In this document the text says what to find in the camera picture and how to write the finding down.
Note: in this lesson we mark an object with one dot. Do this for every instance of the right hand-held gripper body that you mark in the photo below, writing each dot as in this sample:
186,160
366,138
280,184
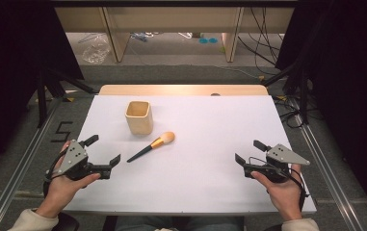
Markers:
283,155

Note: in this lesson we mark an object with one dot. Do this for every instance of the light wooden office desk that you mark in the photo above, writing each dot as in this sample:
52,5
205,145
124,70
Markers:
171,19

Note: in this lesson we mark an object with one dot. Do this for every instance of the beige square cup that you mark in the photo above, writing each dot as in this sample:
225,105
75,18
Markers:
139,126

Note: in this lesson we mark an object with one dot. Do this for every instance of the metal floor rail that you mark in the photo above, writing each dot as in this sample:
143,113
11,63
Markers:
17,173
328,179

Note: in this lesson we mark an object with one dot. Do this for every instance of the small green floor item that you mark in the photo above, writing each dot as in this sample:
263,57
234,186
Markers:
222,49

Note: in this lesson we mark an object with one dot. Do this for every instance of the black curtain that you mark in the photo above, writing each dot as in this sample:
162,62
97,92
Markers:
348,80
11,64

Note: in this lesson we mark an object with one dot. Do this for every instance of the person's right hand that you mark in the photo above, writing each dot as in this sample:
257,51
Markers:
285,195

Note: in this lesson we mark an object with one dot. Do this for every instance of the person's left hand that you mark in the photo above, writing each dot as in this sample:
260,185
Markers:
62,189

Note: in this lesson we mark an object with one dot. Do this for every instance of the white table board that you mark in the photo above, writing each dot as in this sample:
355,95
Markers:
197,179

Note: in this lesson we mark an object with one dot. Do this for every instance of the light wooden table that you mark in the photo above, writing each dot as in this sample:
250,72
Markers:
178,89

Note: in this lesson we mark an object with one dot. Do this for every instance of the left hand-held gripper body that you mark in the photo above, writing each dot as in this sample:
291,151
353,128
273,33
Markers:
73,154

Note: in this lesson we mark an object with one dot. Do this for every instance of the clear plastic bag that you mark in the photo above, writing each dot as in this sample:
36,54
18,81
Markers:
96,51

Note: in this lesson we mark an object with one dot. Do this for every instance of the blue floor disc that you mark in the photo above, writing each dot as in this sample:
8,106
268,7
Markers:
213,40
203,40

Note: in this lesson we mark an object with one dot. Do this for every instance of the black metal stand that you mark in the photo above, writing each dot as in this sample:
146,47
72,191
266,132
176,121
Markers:
303,93
47,86

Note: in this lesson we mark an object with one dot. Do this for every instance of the makeup brush with gold ferrule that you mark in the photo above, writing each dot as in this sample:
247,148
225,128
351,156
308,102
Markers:
166,137

